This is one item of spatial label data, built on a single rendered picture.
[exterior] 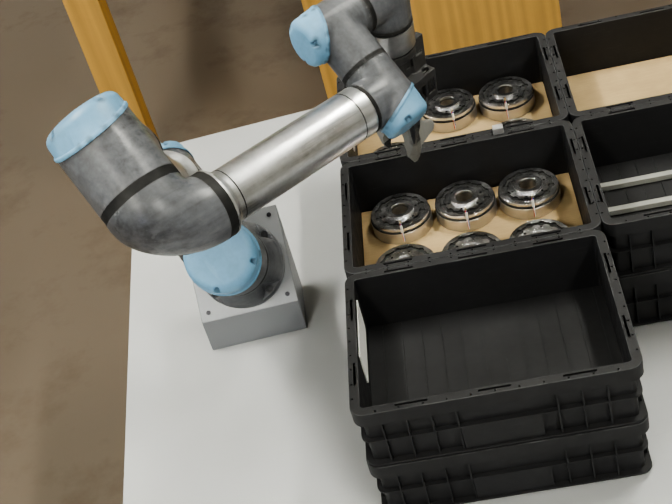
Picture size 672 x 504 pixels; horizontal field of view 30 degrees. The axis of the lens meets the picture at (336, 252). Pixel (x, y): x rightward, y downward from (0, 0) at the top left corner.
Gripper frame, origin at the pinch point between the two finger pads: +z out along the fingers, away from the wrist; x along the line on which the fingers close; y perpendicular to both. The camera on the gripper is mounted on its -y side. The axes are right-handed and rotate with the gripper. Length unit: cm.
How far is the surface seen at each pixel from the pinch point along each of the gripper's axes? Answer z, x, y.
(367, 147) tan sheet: 21.0, 22.9, 13.3
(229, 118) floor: 126, 162, 76
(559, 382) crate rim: 0, -49, -22
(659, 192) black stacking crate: 14.3, -31.5, 27.5
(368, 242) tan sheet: 17.5, 3.4, -7.1
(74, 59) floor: 138, 252, 74
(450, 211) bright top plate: 13.8, -6.1, 4.0
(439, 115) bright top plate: 17.3, 14.3, 24.7
